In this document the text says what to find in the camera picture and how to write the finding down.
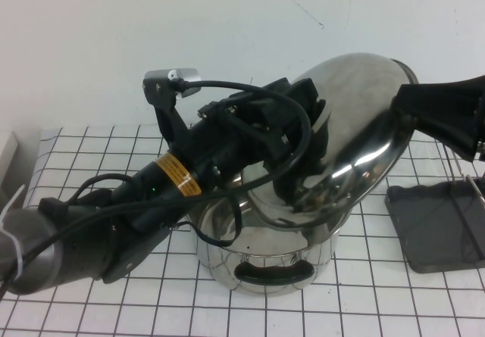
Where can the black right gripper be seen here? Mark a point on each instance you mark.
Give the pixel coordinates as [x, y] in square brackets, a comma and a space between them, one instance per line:
[482, 151]

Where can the silver wrist camera black mount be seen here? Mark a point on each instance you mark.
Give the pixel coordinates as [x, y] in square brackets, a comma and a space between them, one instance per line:
[163, 87]

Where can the white ledge block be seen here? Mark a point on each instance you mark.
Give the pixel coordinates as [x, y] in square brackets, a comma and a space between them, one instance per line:
[7, 155]

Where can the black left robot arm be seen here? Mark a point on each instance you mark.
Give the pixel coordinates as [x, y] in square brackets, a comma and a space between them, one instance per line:
[76, 246]

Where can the steel pot lid black knob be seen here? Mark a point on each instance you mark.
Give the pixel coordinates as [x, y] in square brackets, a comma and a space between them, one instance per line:
[360, 87]

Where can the white black-grid tablecloth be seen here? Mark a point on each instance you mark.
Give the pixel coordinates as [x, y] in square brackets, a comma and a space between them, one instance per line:
[151, 314]

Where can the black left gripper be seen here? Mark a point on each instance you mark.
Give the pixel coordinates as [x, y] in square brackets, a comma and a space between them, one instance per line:
[242, 136]

